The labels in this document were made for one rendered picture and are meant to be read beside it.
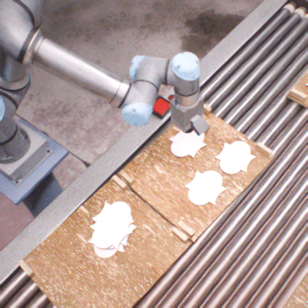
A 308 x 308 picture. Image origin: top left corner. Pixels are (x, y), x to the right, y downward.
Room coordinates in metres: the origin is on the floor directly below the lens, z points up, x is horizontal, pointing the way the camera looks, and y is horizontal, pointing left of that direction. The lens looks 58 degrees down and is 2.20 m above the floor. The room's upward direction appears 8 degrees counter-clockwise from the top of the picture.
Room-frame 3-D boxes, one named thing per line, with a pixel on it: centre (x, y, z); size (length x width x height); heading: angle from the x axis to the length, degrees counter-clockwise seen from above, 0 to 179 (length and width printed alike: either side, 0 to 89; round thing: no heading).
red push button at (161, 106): (1.00, -0.05, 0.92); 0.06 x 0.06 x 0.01; 42
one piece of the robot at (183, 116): (0.79, -0.13, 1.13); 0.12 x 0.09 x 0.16; 33
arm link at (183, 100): (0.81, -0.12, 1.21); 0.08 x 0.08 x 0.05
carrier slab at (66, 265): (0.46, 0.20, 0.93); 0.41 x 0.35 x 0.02; 129
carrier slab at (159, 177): (0.72, -0.13, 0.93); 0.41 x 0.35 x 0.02; 128
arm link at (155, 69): (0.84, -0.02, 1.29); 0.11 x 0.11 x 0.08; 69
